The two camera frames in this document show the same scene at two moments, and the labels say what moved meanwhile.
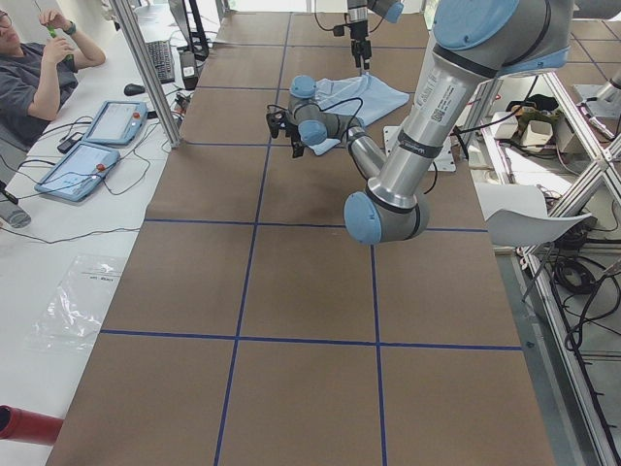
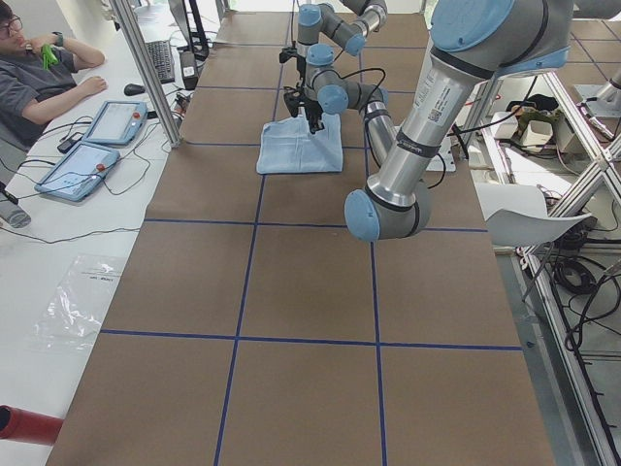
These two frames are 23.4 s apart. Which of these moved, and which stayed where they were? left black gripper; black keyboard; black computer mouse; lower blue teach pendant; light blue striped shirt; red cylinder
Moved: left black gripper; light blue striped shirt
Stayed: black computer mouse; black keyboard; lower blue teach pendant; red cylinder
